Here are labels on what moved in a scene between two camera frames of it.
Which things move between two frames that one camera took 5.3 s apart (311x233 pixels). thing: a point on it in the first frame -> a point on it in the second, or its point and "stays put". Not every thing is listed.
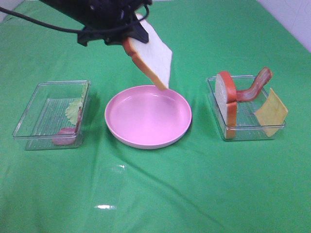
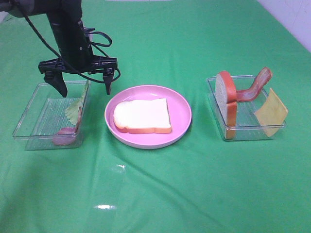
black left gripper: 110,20 -> 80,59
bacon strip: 264,76 stays put
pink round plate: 145,116 stays put
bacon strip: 67,136 stays put
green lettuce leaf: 72,108 stays put
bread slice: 155,56 -> 149,116
